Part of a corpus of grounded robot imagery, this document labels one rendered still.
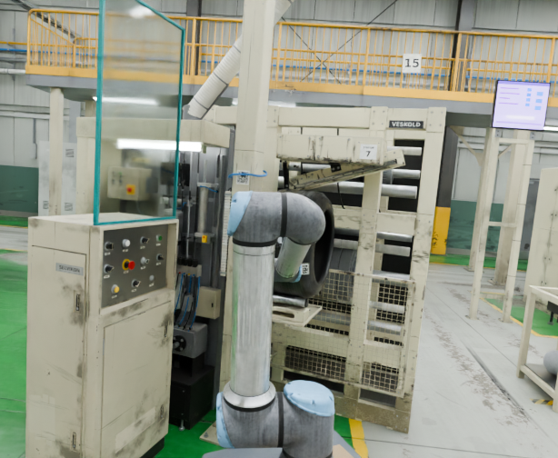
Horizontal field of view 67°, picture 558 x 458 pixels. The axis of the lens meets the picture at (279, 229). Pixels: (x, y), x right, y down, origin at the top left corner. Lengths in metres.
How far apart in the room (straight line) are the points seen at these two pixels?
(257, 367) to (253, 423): 0.16
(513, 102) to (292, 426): 5.02
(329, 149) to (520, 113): 3.69
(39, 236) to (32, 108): 11.77
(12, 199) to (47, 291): 11.93
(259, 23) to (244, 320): 1.69
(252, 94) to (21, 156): 11.86
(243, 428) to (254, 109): 1.59
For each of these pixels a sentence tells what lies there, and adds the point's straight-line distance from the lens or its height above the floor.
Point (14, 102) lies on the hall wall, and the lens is 14.09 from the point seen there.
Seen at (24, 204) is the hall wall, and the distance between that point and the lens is 13.75.
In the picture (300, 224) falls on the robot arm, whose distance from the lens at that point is 1.06.
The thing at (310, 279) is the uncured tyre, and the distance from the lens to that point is 2.08.
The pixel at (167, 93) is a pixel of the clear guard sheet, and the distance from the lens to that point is 2.20.
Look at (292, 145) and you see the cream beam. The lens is 2.49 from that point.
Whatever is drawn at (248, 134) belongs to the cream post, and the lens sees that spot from 2.31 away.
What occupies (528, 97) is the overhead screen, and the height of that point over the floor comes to 2.69.
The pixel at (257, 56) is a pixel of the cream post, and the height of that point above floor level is 2.14.
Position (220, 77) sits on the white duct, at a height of 2.11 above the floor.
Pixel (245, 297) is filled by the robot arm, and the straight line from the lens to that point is 1.11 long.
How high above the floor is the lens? 1.50
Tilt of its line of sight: 6 degrees down
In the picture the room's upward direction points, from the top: 4 degrees clockwise
